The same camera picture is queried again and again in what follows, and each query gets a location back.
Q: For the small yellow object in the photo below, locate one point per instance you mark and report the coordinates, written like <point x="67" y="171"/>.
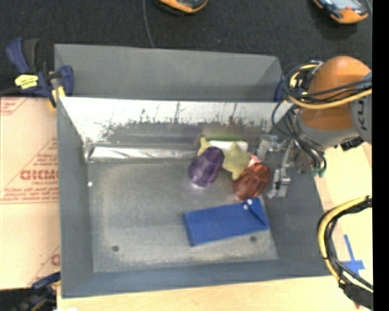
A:
<point x="203" y="147"/>

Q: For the grey metal bin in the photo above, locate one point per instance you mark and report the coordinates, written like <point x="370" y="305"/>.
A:
<point x="142" y="212"/>

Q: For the yellow-green soft toy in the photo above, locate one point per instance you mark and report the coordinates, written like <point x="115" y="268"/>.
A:
<point x="236" y="160"/>

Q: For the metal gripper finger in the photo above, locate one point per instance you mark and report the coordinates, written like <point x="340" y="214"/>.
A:
<point x="270" y="145"/>
<point x="280" y="181"/>

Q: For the black cylinder on white bracket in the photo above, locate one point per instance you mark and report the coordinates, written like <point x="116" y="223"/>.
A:
<point x="350" y="143"/>

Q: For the white and green sponge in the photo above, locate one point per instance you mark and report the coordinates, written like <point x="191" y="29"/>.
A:
<point x="228" y="144"/>

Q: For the blue flat block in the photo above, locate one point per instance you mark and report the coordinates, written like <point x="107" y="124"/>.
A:
<point x="223" y="222"/>

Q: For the brown cardboard board, red print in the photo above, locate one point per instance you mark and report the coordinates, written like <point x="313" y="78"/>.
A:
<point x="26" y="160"/>

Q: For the clear purple cup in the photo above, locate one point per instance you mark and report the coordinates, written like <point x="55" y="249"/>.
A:
<point x="205" y="167"/>

